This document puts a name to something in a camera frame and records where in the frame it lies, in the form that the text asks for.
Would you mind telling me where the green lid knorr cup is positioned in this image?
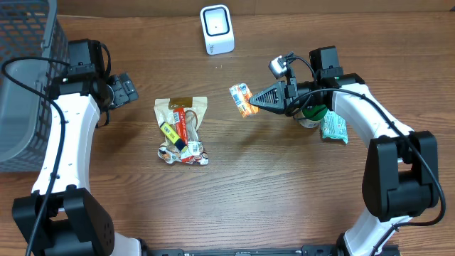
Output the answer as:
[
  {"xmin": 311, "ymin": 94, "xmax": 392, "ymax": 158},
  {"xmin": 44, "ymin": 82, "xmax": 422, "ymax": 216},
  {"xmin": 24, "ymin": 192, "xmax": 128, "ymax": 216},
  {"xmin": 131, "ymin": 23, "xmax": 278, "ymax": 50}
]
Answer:
[{"xmin": 294, "ymin": 105, "xmax": 328, "ymax": 129}]

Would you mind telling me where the small orange snack packet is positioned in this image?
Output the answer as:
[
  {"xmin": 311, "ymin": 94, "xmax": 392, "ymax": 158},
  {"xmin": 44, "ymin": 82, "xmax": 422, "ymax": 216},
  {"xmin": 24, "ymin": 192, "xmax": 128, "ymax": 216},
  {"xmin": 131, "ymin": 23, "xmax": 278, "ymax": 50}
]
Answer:
[{"xmin": 229, "ymin": 83, "xmax": 259, "ymax": 117}]

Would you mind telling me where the teal orange tissue pack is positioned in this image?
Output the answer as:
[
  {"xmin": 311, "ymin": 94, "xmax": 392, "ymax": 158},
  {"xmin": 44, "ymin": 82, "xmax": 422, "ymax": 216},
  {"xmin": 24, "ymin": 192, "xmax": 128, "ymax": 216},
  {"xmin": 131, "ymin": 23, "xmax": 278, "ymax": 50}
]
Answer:
[{"xmin": 320, "ymin": 111, "xmax": 348, "ymax": 144}]

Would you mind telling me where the red snack stick packet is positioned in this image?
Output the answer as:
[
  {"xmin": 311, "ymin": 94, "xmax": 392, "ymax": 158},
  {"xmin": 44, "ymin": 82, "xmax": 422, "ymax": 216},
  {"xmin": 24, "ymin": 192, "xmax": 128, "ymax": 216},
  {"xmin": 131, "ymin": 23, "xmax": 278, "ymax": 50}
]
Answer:
[{"xmin": 173, "ymin": 108, "xmax": 188, "ymax": 144}]

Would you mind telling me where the beige brown snack pouch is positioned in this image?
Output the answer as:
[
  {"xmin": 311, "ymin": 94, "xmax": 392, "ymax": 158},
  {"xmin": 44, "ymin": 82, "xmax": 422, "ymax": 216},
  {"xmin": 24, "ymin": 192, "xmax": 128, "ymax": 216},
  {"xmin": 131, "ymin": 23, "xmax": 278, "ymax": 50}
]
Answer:
[{"xmin": 154, "ymin": 97, "xmax": 208, "ymax": 142}]

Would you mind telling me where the yellow highlighter marker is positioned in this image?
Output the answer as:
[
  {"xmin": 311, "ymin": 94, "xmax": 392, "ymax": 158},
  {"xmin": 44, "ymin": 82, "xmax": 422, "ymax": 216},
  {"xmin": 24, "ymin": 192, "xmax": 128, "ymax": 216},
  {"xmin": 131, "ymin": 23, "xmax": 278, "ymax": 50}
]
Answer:
[{"xmin": 160, "ymin": 122, "xmax": 188, "ymax": 152}]

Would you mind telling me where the silver red crinkled wrapper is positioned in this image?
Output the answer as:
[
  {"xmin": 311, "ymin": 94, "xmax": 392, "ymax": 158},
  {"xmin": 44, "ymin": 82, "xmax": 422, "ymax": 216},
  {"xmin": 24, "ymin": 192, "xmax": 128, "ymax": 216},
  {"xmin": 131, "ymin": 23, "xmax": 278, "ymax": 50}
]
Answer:
[{"xmin": 157, "ymin": 141, "xmax": 209, "ymax": 166}]

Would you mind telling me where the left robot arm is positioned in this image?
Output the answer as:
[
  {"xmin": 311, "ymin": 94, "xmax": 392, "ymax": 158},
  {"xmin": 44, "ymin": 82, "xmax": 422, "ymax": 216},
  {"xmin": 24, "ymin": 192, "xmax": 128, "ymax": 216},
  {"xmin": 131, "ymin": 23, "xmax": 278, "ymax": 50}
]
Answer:
[{"xmin": 12, "ymin": 39, "xmax": 148, "ymax": 255}]

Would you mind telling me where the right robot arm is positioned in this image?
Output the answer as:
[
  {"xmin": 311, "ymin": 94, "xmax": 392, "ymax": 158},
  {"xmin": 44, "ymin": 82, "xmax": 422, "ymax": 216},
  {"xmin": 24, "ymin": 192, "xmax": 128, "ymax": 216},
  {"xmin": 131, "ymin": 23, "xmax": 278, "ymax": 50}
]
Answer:
[{"xmin": 249, "ymin": 46, "xmax": 446, "ymax": 255}]

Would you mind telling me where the white barcode scanner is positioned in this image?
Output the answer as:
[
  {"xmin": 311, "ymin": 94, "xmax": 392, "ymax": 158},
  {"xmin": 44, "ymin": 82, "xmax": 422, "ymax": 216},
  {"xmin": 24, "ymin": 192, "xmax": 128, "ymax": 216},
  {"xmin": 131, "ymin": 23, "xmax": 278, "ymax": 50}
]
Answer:
[{"xmin": 200, "ymin": 4, "xmax": 235, "ymax": 55}]

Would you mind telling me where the grey plastic mesh basket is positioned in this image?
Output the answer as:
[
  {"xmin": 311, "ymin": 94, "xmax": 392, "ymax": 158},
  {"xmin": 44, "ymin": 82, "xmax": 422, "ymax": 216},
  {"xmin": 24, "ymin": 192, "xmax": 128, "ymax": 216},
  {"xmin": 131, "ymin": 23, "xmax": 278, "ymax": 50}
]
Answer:
[{"xmin": 1, "ymin": 0, "xmax": 70, "ymax": 173}]

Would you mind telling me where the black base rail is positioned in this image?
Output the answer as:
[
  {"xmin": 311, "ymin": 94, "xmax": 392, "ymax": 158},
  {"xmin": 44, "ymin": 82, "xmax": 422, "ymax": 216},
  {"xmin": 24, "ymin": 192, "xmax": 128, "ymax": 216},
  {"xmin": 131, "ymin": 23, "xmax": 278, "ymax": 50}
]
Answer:
[{"xmin": 143, "ymin": 245, "xmax": 333, "ymax": 256}]

